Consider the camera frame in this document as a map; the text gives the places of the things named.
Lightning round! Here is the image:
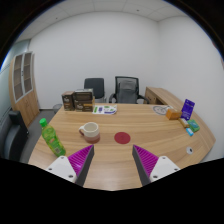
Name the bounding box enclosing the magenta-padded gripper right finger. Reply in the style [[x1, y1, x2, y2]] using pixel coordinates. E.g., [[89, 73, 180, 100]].
[[131, 144, 181, 187]]

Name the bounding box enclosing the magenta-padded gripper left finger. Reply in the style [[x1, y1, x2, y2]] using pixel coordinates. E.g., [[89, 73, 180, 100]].
[[45, 144, 96, 187]]

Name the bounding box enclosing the green drink bottle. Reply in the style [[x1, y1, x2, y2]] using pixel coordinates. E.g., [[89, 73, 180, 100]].
[[39, 117, 67, 158]]

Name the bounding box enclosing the white and brown mug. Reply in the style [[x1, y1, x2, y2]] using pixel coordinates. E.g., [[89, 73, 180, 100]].
[[78, 121, 101, 145]]

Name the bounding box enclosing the flat round red coaster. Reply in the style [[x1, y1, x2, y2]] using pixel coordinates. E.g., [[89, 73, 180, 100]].
[[113, 131, 132, 145]]

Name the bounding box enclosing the round grey patterned disc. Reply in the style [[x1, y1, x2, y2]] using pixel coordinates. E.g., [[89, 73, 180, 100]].
[[152, 104, 171, 116]]

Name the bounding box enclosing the small tan box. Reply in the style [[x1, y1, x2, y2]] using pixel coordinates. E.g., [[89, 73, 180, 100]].
[[178, 117, 190, 129]]

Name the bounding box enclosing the orange-tan box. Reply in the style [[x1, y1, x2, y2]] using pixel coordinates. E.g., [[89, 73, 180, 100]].
[[165, 108, 183, 121]]

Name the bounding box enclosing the dark brown carton, tan flap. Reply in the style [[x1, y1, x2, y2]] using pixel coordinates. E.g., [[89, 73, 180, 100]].
[[74, 98, 96, 113]]

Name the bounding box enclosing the grey waste bin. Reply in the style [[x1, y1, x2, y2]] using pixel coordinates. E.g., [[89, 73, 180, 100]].
[[52, 103, 64, 115]]

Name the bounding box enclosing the printed white paper sheet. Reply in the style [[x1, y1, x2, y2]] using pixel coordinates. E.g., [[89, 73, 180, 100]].
[[92, 104, 118, 116]]

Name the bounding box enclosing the small green box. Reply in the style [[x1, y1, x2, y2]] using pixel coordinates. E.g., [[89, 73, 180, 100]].
[[187, 119, 201, 133]]

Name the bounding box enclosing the small dark brown box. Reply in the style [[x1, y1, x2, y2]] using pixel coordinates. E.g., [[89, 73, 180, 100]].
[[61, 90, 75, 112]]

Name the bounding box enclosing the purple standing card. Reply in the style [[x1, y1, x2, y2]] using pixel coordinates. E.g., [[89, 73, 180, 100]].
[[181, 98, 196, 121]]

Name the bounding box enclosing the wooden side desk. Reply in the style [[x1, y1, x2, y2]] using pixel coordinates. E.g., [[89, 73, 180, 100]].
[[144, 86, 184, 108]]

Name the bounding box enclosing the black leather sofa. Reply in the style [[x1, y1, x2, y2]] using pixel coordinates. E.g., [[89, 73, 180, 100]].
[[2, 109, 30, 162]]

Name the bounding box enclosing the black mesh office chair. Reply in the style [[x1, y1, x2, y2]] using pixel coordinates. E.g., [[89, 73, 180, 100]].
[[108, 75, 150, 105]]

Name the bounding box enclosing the dark grey padded office chair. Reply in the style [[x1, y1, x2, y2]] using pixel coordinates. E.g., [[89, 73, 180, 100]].
[[83, 77, 107, 103]]

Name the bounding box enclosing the wooden shelf cabinet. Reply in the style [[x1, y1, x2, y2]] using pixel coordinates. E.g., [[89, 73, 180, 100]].
[[8, 50, 41, 128]]

